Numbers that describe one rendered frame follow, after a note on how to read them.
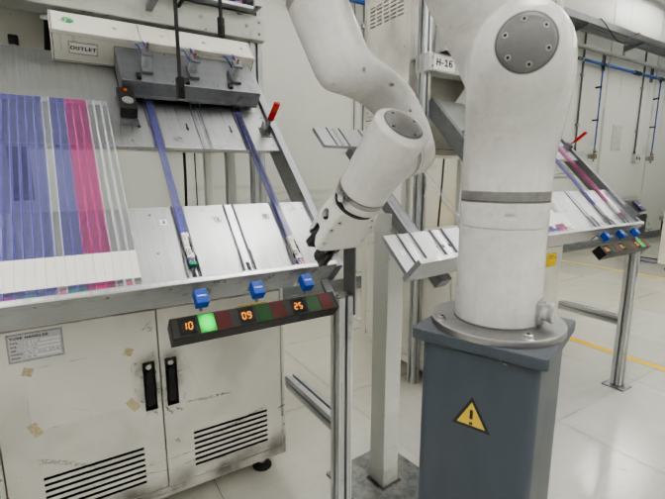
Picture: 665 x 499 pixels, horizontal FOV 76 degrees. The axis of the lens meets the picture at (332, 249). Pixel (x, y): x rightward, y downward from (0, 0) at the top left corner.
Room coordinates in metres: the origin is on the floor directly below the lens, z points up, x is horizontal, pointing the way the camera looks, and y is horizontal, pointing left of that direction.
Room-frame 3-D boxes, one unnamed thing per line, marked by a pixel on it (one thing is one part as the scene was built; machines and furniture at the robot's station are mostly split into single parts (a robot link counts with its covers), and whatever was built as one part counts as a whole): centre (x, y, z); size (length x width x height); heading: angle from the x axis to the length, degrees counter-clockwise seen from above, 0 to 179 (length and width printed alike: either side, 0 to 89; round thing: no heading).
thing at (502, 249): (0.61, -0.25, 0.79); 0.19 x 0.19 x 0.18
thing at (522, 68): (0.58, -0.24, 1.00); 0.19 x 0.12 x 0.24; 163
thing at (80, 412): (1.29, 0.61, 0.31); 0.70 x 0.65 x 0.62; 122
